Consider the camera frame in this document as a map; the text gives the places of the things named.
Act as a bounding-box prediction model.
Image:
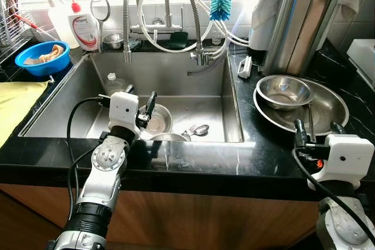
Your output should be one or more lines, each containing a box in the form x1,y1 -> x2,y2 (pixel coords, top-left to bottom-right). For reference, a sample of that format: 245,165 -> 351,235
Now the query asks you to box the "clear plastic bottle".
104,73 -> 129,95

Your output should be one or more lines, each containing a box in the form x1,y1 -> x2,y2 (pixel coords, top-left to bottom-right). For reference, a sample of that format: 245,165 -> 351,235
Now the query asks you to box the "thin steel utensil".
307,102 -> 318,143

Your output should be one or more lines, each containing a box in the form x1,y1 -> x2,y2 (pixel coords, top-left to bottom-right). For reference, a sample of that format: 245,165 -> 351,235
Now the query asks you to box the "small steel bowl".
138,104 -> 173,139

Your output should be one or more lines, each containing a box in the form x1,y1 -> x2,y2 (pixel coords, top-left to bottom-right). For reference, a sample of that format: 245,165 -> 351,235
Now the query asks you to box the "large steel basin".
253,76 -> 350,136

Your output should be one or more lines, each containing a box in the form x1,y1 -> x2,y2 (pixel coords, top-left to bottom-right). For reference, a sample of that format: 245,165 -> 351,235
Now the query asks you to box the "stainless steel sink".
19,50 -> 244,143

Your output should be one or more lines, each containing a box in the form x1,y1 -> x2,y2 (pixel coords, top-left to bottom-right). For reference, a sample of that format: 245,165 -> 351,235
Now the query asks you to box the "medium steel bowl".
256,75 -> 314,111

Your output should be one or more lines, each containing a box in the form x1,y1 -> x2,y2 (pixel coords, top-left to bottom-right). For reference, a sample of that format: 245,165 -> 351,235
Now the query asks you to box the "small steel cup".
103,33 -> 124,50

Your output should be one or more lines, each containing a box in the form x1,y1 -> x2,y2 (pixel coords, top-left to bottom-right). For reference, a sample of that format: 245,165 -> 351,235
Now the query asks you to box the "green sponge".
164,32 -> 188,49

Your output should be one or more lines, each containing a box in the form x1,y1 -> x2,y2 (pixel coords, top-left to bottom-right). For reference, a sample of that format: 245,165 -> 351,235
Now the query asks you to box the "silver flexible faucet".
122,0 -> 217,66

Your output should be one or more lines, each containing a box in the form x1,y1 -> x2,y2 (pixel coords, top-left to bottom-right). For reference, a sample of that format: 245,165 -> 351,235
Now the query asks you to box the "white soap pump bottle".
66,0 -> 101,52

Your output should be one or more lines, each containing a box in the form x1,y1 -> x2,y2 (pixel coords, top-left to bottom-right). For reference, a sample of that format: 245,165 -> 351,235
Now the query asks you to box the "white appliance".
347,38 -> 375,90

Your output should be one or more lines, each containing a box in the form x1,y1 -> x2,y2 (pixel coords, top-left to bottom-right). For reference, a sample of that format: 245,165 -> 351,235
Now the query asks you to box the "small white clip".
237,56 -> 254,79

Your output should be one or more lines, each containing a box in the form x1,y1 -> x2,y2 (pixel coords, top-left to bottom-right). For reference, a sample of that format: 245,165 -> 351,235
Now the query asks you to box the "peach cloth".
23,44 -> 66,66

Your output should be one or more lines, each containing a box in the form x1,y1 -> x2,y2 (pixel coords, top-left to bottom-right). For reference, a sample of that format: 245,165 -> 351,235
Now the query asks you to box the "blue plastic bowl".
15,40 -> 71,77

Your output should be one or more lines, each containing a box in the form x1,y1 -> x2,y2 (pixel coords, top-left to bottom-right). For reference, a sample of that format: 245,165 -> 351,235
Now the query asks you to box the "white spray bottle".
40,0 -> 80,49

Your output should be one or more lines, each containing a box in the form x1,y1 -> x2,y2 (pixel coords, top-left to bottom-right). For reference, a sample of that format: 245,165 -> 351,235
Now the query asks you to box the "steel knife block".
262,0 -> 343,78

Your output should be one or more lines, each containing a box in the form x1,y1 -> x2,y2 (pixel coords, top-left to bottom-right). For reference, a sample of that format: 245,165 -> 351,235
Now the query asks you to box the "yellow cloth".
0,80 -> 50,148

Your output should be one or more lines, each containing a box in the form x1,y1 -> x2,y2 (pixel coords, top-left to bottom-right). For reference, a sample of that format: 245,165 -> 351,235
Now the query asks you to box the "brown wooden cabinet front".
0,183 -> 323,250

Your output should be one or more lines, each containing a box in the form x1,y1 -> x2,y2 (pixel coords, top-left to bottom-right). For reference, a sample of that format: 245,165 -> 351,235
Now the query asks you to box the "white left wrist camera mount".
108,91 -> 140,129

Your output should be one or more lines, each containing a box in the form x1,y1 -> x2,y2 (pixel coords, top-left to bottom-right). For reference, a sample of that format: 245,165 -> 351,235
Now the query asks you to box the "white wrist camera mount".
108,91 -> 140,129
311,134 -> 375,191

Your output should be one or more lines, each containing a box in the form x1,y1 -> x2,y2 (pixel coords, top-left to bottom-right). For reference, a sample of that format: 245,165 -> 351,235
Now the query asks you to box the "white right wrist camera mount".
311,134 -> 375,191

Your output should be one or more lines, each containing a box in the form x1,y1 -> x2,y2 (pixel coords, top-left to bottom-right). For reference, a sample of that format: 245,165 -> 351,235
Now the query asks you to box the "white hose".
136,0 -> 250,54

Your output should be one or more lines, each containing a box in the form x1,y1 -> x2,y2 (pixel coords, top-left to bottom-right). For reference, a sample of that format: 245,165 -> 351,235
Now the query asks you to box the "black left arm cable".
66,97 -> 112,215

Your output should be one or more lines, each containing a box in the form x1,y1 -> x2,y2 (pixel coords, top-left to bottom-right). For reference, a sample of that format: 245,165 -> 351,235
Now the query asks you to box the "round wire strainer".
90,0 -> 112,22

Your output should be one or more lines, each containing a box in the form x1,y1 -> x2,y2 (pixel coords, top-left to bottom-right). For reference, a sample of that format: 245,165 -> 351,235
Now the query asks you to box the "red handled utensil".
16,15 -> 43,31

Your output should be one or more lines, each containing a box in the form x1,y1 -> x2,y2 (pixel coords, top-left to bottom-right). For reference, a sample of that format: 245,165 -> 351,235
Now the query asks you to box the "wire dish rack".
0,0 -> 39,63

